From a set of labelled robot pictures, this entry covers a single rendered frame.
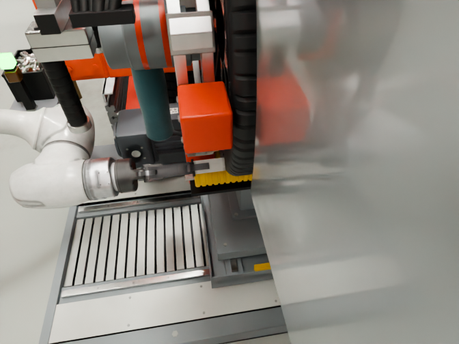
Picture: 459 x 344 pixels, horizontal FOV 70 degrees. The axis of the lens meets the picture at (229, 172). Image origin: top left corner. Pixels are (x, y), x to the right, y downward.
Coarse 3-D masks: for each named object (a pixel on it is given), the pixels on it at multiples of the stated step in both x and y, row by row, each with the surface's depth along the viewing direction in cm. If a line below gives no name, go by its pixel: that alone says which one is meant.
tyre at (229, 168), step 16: (224, 0) 47; (240, 0) 42; (240, 16) 43; (240, 32) 44; (240, 48) 44; (256, 48) 44; (240, 64) 45; (256, 64) 45; (240, 80) 47; (240, 96) 48; (240, 112) 50; (240, 128) 52; (240, 144) 55; (240, 160) 60
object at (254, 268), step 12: (204, 204) 128; (204, 216) 121; (204, 228) 118; (216, 252) 113; (216, 264) 110; (228, 264) 108; (240, 264) 108; (252, 264) 110; (264, 264) 106; (216, 276) 105; (228, 276) 105; (240, 276) 107; (252, 276) 108; (264, 276) 110
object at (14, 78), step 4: (16, 68) 110; (4, 72) 108; (8, 72) 108; (12, 72) 109; (16, 72) 109; (20, 72) 112; (8, 76) 109; (12, 76) 109; (16, 76) 110; (20, 76) 112; (8, 80) 110; (12, 80) 110; (16, 80) 110; (20, 80) 111
